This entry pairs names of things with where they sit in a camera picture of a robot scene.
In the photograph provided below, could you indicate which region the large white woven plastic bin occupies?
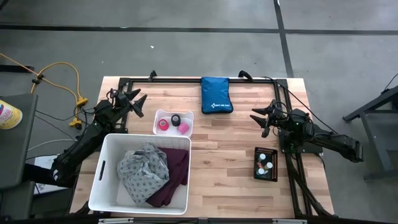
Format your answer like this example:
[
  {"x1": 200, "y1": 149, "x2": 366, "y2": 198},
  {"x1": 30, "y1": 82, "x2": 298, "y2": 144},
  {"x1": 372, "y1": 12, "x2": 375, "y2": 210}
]
[{"x1": 88, "y1": 133, "x2": 192, "y2": 217}]

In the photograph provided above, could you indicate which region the purple cloth garment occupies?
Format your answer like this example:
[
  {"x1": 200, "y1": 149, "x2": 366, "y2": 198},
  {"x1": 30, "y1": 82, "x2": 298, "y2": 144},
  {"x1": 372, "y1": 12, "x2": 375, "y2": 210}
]
[{"x1": 145, "y1": 146, "x2": 191, "y2": 208}]

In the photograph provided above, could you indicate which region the black aluminium table frame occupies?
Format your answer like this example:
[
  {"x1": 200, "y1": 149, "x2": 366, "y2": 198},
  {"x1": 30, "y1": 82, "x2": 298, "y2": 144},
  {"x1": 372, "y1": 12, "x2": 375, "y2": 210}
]
[{"x1": 111, "y1": 77, "x2": 335, "y2": 218}]

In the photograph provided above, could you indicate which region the dark metal side table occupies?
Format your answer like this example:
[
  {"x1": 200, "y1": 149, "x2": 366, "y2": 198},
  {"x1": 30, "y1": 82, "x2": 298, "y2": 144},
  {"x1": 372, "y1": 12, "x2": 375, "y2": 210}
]
[{"x1": 343, "y1": 85, "x2": 398, "y2": 182}]

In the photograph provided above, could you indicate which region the dark grey side cart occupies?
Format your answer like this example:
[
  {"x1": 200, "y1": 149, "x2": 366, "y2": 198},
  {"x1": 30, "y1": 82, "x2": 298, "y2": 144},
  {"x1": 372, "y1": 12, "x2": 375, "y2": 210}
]
[{"x1": 0, "y1": 92, "x2": 40, "y2": 191}]

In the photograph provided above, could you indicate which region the magenta round object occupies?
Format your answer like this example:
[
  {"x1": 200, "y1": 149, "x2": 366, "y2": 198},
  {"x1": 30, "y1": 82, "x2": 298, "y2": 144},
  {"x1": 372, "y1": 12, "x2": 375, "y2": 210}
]
[{"x1": 177, "y1": 122, "x2": 191, "y2": 136}]

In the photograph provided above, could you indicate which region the magenta bandage roll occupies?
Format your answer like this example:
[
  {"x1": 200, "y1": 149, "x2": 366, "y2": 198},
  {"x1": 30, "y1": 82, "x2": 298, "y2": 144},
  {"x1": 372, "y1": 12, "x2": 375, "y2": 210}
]
[{"x1": 157, "y1": 118, "x2": 170, "y2": 132}]

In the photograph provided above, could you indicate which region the small white plastic tray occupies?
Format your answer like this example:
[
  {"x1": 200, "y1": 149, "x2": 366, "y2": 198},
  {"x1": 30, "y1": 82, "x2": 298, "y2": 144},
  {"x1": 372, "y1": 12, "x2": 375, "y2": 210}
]
[{"x1": 152, "y1": 108, "x2": 195, "y2": 138}]

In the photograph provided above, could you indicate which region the yellow wipes canister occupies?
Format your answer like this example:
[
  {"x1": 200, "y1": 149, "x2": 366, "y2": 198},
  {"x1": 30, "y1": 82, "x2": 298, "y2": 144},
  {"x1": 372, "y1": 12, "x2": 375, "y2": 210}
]
[{"x1": 0, "y1": 99, "x2": 24, "y2": 130}]

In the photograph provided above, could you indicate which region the small black plastic basket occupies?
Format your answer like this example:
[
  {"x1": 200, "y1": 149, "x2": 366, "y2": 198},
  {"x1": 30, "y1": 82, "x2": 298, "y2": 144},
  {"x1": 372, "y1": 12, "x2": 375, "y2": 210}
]
[{"x1": 252, "y1": 146, "x2": 279, "y2": 183}]

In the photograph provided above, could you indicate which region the yellow extension cable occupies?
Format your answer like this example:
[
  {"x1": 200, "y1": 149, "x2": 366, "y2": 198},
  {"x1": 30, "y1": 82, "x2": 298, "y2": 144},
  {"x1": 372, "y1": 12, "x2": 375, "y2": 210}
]
[{"x1": 0, "y1": 52, "x2": 90, "y2": 128}]

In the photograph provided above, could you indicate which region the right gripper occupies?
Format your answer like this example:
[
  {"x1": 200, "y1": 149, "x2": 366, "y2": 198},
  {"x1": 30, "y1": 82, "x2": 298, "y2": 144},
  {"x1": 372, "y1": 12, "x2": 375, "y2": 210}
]
[{"x1": 249, "y1": 99, "x2": 285, "y2": 138}]

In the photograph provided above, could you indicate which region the grey patterned hospital gown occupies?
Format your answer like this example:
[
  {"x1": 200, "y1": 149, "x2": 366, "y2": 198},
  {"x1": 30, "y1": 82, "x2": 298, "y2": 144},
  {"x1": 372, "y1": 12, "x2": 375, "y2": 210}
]
[{"x1": 116, "y1": 142, "x2": 171, "y2": 207}]

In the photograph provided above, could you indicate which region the blue first aid pouch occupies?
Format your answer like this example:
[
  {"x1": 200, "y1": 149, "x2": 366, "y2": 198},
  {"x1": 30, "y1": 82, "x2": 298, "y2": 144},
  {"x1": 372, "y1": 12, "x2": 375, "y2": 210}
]
[{"x1": 200, "y1": 76, "x2": 234, "y2": 115}]

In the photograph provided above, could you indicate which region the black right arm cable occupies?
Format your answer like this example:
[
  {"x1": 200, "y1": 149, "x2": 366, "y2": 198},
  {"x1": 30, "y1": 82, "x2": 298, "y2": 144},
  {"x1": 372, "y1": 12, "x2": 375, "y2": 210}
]
[{"x1": 261, "y1": 75, "x2": 340, "y2": 135}]

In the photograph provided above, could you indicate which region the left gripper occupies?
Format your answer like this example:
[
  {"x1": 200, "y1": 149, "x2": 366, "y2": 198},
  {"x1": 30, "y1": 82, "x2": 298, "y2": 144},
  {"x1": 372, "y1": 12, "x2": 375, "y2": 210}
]
[{"x1": 107, "y1": 88, "x2": 149, "y2": 119}]

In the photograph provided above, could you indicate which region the white paper sheet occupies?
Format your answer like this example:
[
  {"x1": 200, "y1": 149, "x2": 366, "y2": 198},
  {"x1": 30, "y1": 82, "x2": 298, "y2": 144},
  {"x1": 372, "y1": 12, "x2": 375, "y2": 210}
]
[{"x1": 33, "y1": 151, "x2": 73, "y2": 196}]

